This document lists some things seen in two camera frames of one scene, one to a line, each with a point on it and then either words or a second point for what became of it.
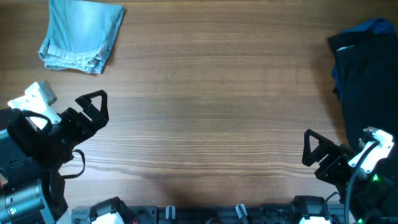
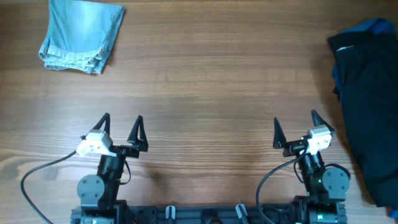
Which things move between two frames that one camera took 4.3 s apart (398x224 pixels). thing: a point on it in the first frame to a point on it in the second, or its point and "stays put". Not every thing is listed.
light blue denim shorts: x=80 y=35 stays put
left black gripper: x=101 y=117 to x=140 y=142
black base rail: x=209 y=214 stays put
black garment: x=365 y=73 stays put
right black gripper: x=338 y=154 to x=280 y=140
